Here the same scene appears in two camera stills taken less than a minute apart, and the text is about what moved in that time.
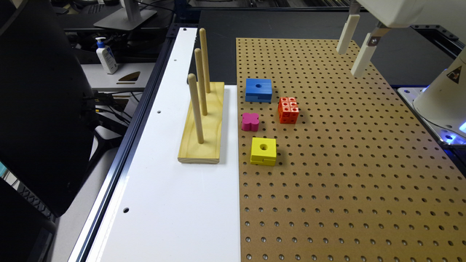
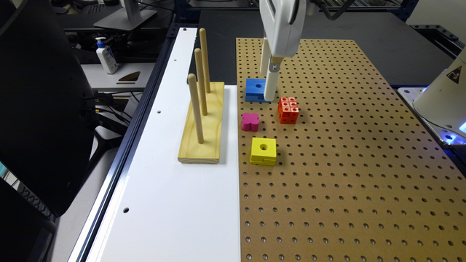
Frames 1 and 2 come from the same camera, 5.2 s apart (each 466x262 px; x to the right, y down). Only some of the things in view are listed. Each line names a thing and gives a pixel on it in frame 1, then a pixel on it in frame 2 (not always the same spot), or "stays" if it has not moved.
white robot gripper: [392, 13] to [284, 21]
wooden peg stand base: [207, 152] stays
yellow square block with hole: [263, 151] stays
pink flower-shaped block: [250, 121] stays
